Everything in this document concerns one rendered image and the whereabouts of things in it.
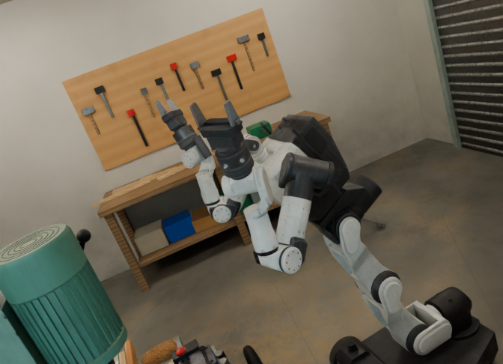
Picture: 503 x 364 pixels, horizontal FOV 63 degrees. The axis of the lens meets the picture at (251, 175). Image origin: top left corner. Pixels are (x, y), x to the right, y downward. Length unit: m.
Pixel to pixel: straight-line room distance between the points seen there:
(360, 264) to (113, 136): 2.99
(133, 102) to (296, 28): 1.77
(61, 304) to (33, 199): 3.52
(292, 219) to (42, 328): 0.69
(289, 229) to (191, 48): 3.12
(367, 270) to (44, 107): 3.32
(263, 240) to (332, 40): 3.57
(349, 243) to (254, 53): 2.93
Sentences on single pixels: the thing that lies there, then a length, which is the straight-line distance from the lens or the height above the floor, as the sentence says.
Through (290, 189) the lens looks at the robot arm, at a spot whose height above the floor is 1.28.
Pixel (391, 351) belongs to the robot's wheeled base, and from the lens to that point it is 2.25.
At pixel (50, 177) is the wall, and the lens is 4.38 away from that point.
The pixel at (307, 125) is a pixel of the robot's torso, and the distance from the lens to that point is 1.44.
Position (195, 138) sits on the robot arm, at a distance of 1.66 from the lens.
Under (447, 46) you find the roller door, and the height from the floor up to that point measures 1.04.
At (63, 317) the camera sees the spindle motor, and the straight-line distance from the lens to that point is 1.00.
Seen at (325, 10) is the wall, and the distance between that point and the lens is 4.56.
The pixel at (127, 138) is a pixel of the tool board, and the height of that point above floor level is 1.26.
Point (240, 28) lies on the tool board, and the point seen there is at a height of 1.84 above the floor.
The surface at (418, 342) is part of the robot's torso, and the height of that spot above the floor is 0.31.
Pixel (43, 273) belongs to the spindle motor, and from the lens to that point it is 0.95.
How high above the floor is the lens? 1.74
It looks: 17 degrees down
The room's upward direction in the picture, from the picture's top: 21 degrees counter-clockwise
